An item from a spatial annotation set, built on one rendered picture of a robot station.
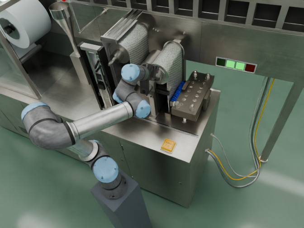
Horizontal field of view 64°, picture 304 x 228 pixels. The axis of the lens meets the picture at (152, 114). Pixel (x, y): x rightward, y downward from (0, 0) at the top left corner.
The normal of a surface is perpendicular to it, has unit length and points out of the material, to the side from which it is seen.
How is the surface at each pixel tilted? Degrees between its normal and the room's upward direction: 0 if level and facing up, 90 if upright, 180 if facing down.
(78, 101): 0
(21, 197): 0
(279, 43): 90
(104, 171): 7
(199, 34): 90
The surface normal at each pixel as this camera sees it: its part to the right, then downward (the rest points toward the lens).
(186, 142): -0.09, -0.66
